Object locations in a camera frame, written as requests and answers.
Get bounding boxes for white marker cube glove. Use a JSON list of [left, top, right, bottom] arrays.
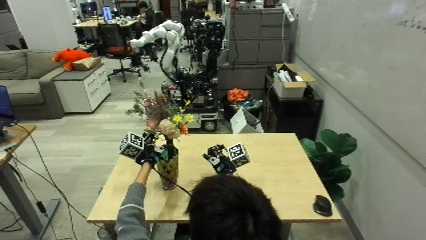
[[226, 142, 252, 168], [118, 131, 146, 160]]

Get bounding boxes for black floor cable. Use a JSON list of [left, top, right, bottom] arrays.
[[7, 123, 104, 232]]

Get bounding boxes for patterned glass vase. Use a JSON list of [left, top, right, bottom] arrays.
[[156, 146, 181, 191]]

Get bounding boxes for person's right hand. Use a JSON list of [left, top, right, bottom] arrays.
[[201, 143, 238, 176]]

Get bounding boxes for orange plush toy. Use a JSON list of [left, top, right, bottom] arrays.
[[51, 48, 92, 72]]

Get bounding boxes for small brown cardboard box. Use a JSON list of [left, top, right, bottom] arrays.
[[72, 56, 102, 72]]

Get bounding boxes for white folded box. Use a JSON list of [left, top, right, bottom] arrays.
[[229, 106, 265, 135]]

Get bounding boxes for black mobile robot rig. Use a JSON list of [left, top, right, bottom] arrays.
[[174, 18, 228, 133]]

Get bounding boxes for black office chair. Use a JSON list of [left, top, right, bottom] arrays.
[[96, 23, 144, 84]]

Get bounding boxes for orange cloth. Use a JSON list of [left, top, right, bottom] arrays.
[[226, 87, 252, 104]]

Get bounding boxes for white marker cube right glove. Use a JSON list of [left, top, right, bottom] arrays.
[[226, 142, 252, 168]]

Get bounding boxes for white marker cube left glove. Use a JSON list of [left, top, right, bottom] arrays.
[[118, 131, 146, 160]]

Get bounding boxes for green leafy plant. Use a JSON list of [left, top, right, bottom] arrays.
[[299, 128, 358, 203]]

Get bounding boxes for black glove cable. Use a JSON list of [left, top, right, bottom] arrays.
[[150, 166, 193, 197]]

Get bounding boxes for blue laptop screen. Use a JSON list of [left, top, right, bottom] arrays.
[[0, 85, 17, 135]]

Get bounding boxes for computer monitor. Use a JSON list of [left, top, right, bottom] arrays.
[[100, 5, 114, 22]]

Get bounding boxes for white drawer cabinet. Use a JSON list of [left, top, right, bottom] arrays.
[[52, 63, 112, 114]]

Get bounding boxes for gray sofa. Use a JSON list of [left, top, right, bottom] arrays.
[[0, 49, 68, 121]]

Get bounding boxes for black computer mouse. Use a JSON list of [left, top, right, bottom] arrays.
[[311, 194, 334, 218]]

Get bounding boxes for gray filing cabinets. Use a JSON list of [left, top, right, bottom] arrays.
[[225, 7, 297, 66]]

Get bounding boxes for open cardboard box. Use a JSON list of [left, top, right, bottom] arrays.
[[270, 63, 317, 100]]

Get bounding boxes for mixed flower bouquet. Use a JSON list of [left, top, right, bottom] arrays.
[[125, 89, 197, 151]]

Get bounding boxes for wooden office desk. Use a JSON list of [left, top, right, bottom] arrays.
[[72, 18, 141, 30]]

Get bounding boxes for person's left hand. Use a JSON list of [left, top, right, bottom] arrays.
[[134, 132, 168, 167]]

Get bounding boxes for wooden side desk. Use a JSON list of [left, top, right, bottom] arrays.
[[0, 123, 61, 236]]

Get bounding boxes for black storage cabinet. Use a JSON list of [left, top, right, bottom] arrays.
[[264, 74, 325, 141]]

